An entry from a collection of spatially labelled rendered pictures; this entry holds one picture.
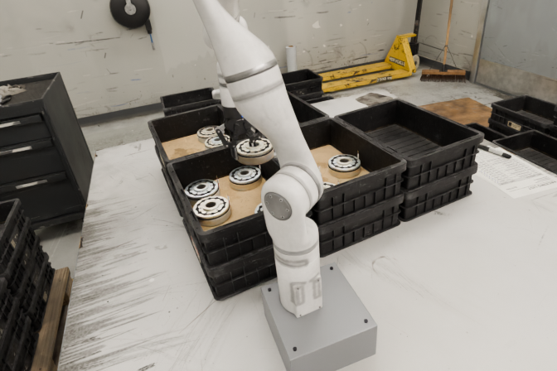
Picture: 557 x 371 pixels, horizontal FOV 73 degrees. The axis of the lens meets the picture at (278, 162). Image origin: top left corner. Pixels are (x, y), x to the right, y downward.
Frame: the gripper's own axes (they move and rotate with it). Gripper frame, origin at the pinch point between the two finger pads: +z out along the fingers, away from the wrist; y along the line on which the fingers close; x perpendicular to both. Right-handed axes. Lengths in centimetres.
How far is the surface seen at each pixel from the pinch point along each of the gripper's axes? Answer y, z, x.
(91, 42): -50, 16, 339
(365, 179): 26.8, 7.8, -18.6
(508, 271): 53, 30, -44
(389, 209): 36.4, 22.5, -17.0
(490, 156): 96, 30, -1
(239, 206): -3.9, 17.2, -0.1
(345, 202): 20.6, 13.2, -18.3
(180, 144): -12, 17, 52
